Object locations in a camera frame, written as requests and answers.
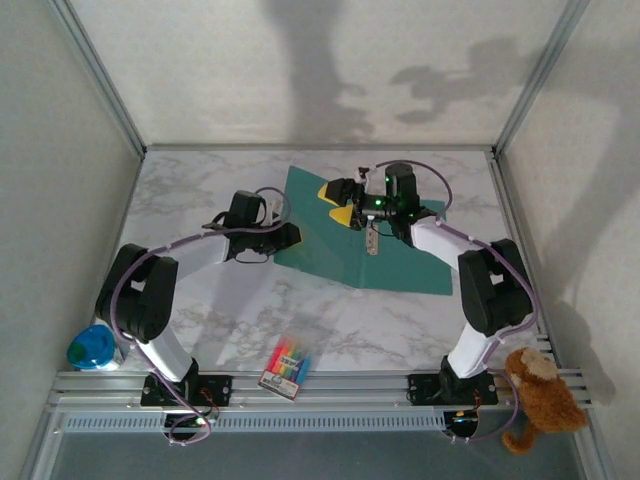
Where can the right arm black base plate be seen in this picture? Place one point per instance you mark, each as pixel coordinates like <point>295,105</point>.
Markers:
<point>422,390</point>

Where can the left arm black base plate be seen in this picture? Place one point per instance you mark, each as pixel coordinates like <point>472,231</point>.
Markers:
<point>220,390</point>

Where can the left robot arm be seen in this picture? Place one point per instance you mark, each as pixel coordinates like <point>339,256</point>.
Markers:
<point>150,295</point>

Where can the aluminium frame back rail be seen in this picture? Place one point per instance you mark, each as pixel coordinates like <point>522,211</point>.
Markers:
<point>320,148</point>

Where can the aluminium frame post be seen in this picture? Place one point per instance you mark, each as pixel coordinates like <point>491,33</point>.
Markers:
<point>42,445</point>
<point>100,80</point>
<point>540,80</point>
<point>595,450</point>

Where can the aluminium frame side rail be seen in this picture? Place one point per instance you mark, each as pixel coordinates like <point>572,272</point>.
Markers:
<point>505,195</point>

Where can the blue lidded container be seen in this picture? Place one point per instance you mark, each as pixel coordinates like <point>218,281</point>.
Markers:
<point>90,347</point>

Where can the metal folder binder clip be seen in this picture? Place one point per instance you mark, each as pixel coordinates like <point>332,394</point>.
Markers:
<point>371,242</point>

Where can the green lit circuit board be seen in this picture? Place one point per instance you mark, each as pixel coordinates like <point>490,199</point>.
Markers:
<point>462,422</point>
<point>187,424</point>

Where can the aluminium mounting rail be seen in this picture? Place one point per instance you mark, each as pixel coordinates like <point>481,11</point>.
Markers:
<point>350,387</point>

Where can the brown monkey plush toy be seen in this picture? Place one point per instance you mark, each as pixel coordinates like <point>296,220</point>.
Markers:
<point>545,400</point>

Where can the colourful highlighter pen pack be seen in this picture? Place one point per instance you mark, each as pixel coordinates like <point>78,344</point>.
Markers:
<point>287,367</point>

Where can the green file folder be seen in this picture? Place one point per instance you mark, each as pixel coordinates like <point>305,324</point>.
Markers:
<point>400,275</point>

